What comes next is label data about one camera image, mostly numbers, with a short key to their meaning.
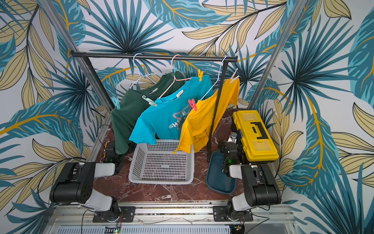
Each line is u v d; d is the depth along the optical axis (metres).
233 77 0.72
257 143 0.81
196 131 0.79
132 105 0.66
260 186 0.46
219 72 0.98
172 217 0.73
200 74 0.69
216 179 0.95
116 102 0.60
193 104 0.61
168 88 0.62
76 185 0.45
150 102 0.62
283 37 0.79
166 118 0.72
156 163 0.90
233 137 0.78
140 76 1.01
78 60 0.87
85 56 0.54
